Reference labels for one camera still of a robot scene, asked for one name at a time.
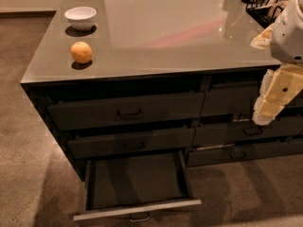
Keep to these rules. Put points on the dark top left drawer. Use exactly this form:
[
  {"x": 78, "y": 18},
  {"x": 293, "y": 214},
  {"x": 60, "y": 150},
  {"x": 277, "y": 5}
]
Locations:
[{"x": 98, "y": 113}]

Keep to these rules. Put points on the dark top right drawer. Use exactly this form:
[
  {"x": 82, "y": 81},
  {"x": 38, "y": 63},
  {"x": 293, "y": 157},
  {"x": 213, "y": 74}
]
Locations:
[{"x": 230, "y": 98}]

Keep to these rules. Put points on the white bowl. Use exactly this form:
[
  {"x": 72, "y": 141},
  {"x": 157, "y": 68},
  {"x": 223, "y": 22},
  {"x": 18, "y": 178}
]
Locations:
[{"x": 81, "y": 18}]

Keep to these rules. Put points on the dark middle left drawer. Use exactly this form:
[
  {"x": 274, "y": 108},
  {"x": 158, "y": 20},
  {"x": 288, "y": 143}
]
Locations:
[{"x": 122, "y": 143}]

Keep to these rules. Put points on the open bottom left drawer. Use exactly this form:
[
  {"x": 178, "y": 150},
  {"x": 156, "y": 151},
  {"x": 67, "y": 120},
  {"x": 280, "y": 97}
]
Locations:
[{"x": 135, "y": 188}]

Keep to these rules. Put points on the dark middle right drawer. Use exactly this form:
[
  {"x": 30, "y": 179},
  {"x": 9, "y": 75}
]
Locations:
[{"x": 227, "y": 133}]

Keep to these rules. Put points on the dark drawer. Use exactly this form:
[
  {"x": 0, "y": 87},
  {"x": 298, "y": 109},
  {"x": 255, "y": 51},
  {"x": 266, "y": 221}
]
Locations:
[
  {"x": 227, "y": 133},
  {"x": 98, "y": 113},
  {"x": 230, "y": 98},
  {"x": 122, "y": 143},
  {"x": 222, "y": 155}
]

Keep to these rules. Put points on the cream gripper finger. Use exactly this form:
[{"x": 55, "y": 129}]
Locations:
[
  {"x": 278, "y": 88},
  {"x": 263, "y": 40}
]

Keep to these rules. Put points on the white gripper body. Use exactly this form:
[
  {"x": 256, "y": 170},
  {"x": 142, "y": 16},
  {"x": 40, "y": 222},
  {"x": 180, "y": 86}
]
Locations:
[{"x": 288, "y": 41}]

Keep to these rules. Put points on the orange fruit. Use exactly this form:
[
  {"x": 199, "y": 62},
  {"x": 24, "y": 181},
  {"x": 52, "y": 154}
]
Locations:
[{"x": 81, "y": 52}]

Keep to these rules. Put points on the dark drawer cabinet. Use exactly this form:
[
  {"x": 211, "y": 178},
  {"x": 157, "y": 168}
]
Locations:
[{"x": 146, "y": 48}]

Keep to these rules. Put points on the dark bottom right drawer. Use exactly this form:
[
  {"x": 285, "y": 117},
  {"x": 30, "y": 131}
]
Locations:
[{"x": 222, "y": 155}]

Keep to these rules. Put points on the black wire basket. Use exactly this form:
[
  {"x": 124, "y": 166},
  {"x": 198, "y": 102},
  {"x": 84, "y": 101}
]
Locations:
[{"x": 265, "y": 11}]

